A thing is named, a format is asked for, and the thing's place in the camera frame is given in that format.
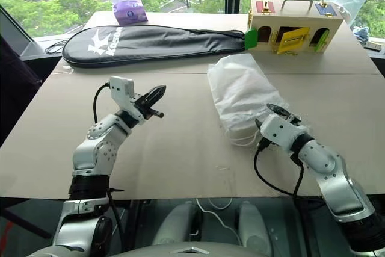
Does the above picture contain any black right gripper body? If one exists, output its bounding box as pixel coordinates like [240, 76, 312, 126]
[283, 111, 302, 126]

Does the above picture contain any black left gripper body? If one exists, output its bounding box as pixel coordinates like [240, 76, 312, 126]
[132, 93, 154, 122]

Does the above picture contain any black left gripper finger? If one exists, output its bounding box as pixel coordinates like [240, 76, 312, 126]
[146, 107, 165, 119]
[143, 84, 167, 107]

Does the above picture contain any white translucent drawstring bag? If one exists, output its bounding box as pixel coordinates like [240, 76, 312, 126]
[206, 53, 291, 149]

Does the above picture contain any black racket cover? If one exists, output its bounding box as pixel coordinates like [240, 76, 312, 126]
[61, 25, 246, 67]

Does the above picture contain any clear zip plastic bag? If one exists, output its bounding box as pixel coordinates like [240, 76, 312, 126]
[323, 0, 368, 28]

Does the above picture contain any purple tissue pack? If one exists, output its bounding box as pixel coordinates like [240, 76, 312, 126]
[109, 0, 149, 26]

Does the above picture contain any wooden lock box toy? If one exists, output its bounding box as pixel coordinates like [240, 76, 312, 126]
[245, 0, 344, 56]

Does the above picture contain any grey rounded shape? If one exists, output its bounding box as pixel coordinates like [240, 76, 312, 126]
[156, 202, 202, 244]
[239, 202, 276, 252]

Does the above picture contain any small black flat device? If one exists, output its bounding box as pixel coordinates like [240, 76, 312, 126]
[363, 42, 383, 52]

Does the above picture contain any blue crumpled cloth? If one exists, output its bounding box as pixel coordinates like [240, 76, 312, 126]
[352, 26, 371, 41]

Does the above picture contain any dark purple fabric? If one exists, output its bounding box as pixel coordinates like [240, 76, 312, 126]
[0, 36, 43, 146]

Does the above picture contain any grey robot torso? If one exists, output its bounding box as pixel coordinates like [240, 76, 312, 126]
[28, 238, 319, 257]

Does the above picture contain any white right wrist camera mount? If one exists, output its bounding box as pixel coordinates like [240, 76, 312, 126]
[259, 114, 310, 153]

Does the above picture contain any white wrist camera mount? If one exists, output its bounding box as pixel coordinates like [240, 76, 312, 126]
[109, 76, 144, 126]
[259, 114, 310, 153]

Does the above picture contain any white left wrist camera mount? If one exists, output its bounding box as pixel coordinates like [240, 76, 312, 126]
[109, 76, 144, 126]

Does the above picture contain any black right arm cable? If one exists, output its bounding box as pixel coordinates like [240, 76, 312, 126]
[254, 139, 304, 196]

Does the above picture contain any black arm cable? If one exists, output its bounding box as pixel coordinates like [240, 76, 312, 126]
[92, 81, 111, 124]
[254, 139, 304, 196]

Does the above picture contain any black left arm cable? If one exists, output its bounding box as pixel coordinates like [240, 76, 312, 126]
[92, 81, 111, 124]

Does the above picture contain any thin white cable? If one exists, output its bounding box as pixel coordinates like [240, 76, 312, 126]
[195, 198, 241, 249]

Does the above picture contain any black torso cable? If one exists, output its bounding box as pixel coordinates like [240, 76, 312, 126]
[106, 189, 125, 250]

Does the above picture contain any thin black sill cable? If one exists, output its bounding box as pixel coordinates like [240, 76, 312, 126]
[45, 39, 72, 55]

